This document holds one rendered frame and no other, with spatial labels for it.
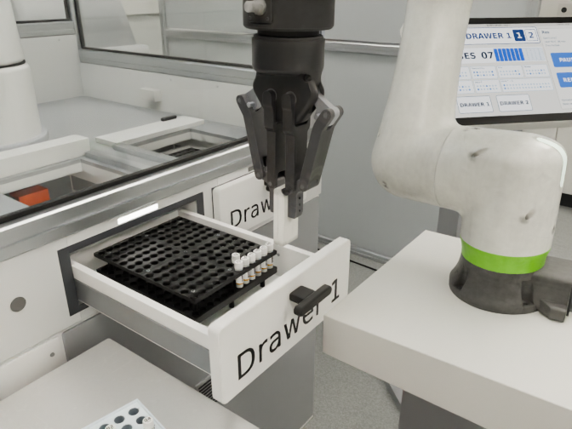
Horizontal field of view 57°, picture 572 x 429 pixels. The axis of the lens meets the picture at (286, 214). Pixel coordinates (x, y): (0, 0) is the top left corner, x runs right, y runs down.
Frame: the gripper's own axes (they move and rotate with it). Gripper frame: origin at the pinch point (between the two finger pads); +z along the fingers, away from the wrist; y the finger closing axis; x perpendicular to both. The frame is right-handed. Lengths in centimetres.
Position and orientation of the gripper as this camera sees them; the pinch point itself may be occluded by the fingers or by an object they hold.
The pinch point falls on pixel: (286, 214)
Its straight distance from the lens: 61.5
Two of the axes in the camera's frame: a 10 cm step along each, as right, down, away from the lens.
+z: -0.1, 9.1, 4.0
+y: 8.0, 2.5, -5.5
